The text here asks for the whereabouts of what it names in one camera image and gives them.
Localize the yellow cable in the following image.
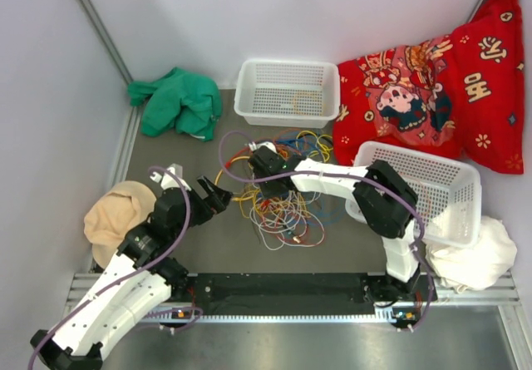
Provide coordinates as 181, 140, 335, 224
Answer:
214, 131, 333, 221

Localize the orange thin cable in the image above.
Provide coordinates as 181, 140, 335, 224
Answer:
292, 91, 325, 117

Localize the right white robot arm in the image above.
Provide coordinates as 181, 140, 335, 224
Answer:
249, 143, 424, 300

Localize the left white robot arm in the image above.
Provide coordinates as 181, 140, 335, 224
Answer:
27, 165, 233, 369

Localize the beige cloth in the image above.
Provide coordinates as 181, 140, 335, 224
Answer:
84, 180, 156, 269

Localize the white basket at back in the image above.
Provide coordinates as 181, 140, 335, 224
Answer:
234, 59, 341, 129

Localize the white basket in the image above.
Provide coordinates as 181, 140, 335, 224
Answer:
353, 141, 482, 249
234, 59, 341, 129

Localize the green cloth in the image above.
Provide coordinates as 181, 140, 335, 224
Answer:
126, 67, 223, 141

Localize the white basket at right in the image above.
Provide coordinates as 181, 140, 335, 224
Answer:
353, 141, 482, 249

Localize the white cloth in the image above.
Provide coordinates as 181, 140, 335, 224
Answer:
426, 216, 517, 294

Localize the red patterned cloth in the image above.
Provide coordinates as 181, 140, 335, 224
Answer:
332, 0, 525, 175

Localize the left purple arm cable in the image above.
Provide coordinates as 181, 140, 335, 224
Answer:
27, 165, 192, 370

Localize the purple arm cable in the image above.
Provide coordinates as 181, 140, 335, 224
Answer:
218, 131, 437, 333
27, 165, 192, 370

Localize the white cable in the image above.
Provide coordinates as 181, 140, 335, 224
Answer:
249, 190, 328, 251

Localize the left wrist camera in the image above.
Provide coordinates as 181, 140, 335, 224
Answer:
149, 164, 191, 191

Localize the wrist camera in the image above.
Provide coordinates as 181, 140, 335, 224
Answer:
248, 141, 277, 153
149, 164, 191, 191

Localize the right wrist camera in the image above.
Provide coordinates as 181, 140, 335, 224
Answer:
248, 141, 277, 153

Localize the blue cable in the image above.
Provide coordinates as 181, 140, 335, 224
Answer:
273, 131, 346, 228

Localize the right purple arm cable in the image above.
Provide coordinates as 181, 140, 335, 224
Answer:
218, 131, 437, 333

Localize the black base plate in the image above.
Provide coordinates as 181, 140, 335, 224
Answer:
183, 273, 429, 315

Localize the grey slotted cable duct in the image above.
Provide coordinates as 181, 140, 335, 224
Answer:
140, 307, 419, 325

